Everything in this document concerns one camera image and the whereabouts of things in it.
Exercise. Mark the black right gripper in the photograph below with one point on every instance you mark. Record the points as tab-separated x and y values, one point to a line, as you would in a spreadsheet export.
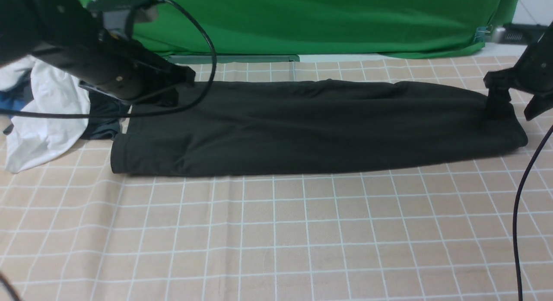
532	73

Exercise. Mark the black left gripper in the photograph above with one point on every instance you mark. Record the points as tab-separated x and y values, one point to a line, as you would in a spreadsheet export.
122	69

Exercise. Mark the dark gray long-sleeved shirt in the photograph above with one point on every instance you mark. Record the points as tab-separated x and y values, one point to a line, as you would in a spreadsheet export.
317	127

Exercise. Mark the green metal base bar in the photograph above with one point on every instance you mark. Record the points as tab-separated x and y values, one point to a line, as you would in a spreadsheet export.
204	59

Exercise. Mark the metal binder clip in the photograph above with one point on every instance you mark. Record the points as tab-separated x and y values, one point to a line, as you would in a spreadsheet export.
483	34

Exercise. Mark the green backdrop cloth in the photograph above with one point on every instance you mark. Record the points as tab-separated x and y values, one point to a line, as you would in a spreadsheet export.
410	29

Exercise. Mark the dark teal crumpled garment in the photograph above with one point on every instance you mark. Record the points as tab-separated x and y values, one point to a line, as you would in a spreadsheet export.
104	128

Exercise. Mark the white crumpled garment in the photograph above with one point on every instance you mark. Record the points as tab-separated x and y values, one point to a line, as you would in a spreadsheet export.
41	138

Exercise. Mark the blue crumpled garment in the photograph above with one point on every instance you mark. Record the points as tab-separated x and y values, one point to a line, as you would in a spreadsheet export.
16	98

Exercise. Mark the beige checkered tablecloth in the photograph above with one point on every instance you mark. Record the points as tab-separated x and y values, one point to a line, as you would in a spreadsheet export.
72	230

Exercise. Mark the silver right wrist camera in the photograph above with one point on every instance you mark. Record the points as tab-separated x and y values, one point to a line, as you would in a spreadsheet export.
518	34

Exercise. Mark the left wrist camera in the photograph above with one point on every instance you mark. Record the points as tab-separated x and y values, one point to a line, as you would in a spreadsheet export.
120	16

